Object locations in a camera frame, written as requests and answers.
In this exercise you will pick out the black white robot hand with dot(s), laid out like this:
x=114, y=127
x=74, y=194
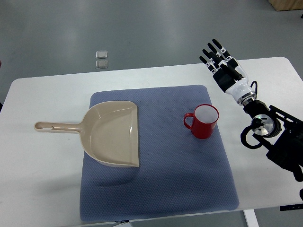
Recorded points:
x=228, y=73

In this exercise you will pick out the red cup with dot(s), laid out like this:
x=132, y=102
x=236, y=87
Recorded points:
x=202, y=121

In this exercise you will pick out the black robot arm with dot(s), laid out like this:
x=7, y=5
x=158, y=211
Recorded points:
x=279, y=132

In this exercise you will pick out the beige plastic dustpan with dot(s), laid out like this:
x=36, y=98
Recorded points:
x=108, y=133

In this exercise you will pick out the wooden box corner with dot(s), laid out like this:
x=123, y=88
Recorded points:
x=285, y=5

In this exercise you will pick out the lower metal floor plate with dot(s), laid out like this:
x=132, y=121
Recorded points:
x=101, y=64

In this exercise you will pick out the metal floor plate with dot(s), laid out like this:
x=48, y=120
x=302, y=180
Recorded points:
x=101, y=54
x=101, y=64

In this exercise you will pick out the upper metal floor plate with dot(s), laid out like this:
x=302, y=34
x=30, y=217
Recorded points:
x=101, y=54

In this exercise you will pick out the white table leg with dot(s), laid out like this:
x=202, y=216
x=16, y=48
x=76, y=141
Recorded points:
x=250, y=218

